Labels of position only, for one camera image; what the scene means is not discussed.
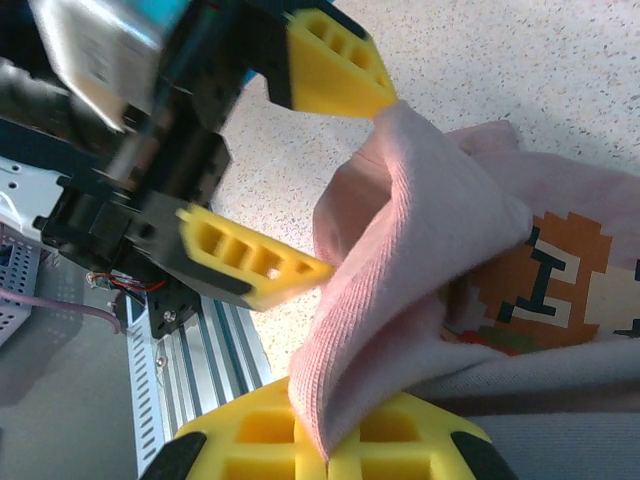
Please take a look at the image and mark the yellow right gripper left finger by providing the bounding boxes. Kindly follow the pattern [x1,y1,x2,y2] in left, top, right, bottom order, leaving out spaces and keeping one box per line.
[137,375,330,480]

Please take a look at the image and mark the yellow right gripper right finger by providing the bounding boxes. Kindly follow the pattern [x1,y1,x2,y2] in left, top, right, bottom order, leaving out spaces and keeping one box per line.
[327,392,520,480]

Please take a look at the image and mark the pink t-shirt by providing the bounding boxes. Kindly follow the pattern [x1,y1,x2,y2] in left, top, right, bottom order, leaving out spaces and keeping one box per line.
[288,99,640,480]

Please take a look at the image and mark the grey metal shelf plate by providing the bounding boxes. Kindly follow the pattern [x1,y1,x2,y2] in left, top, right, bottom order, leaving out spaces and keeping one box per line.
[0,259,151,480]

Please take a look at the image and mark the white perforated panel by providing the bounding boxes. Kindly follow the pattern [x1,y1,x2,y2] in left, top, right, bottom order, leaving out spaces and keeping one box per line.
[0,239,42,346]

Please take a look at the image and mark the aluminium rail beam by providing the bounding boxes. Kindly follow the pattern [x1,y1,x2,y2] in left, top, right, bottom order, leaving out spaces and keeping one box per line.
[149,292,274,436]

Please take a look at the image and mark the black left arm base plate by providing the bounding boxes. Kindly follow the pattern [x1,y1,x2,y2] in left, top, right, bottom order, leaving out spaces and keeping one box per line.
[146,277,201,342]

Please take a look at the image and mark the white slotted cable duct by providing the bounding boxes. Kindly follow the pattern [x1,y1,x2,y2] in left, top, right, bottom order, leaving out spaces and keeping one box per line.
[124,324,169,480]

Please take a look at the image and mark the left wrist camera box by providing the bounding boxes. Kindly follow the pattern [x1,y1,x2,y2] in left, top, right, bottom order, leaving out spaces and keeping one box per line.
[27,0,169,134]

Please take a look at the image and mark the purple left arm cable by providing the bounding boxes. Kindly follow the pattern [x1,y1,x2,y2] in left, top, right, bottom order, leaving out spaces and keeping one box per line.
[0,287,124,334]

